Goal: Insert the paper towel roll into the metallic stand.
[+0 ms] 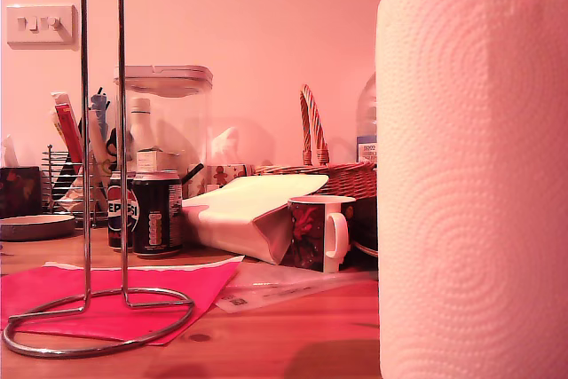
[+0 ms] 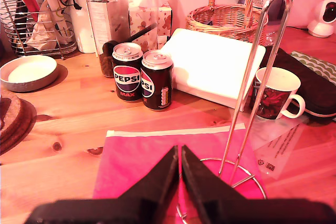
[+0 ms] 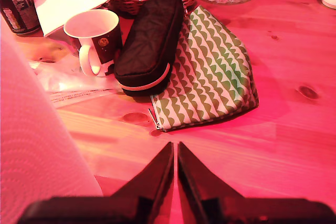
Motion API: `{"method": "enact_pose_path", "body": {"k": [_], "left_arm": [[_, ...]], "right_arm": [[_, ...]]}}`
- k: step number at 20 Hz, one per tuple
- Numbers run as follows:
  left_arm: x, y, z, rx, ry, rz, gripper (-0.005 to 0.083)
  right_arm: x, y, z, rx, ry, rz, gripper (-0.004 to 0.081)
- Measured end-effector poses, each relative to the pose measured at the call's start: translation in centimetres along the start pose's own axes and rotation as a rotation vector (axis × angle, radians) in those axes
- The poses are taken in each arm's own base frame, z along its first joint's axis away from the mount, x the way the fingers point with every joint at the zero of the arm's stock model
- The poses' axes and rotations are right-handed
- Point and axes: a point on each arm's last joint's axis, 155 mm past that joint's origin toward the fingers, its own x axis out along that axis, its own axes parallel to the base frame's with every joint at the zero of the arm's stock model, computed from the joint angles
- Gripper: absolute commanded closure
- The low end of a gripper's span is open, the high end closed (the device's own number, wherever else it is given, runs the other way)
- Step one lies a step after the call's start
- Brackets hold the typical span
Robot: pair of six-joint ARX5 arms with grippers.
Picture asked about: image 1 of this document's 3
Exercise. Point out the white paper towel roll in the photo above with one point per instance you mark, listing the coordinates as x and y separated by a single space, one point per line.
470 175

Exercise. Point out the metallic paper towel stand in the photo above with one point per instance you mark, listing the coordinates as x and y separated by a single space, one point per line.
85 130

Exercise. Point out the white paper bag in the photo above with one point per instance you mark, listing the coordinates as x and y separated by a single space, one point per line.
248 206

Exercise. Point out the gingerbread print tissue box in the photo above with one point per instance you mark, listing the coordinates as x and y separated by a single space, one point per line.
219 175

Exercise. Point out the large clear water bottle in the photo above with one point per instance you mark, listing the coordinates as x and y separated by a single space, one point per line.
367 130

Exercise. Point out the clear jar with white lid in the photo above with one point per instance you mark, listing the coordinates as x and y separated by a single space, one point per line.
186 130

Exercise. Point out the clear plastic sleeve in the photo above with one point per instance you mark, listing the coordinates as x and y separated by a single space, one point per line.
284 290

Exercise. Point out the small white carton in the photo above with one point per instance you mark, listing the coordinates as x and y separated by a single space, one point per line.
148 160

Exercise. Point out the dark drink can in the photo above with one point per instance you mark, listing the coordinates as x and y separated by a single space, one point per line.
157 219

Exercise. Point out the white plastic bottle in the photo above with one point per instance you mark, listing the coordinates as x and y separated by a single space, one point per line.
141 130

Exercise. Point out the pink paper sheet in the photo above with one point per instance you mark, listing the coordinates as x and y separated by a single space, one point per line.
177 281

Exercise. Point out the Pepsi Max drink can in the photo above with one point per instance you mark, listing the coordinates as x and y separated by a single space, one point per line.
113 219

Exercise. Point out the blue stick bundle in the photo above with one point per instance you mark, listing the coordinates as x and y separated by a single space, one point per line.
101 123

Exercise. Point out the white paper wrapped stick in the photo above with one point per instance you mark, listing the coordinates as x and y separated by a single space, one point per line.
95 135

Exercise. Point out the red and white packet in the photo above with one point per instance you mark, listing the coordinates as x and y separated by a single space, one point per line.
66 126

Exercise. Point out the grey shallow plate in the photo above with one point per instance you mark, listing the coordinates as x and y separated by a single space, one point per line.
35 226

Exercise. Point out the white wall switch plate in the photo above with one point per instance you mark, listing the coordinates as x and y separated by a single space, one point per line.
42 37

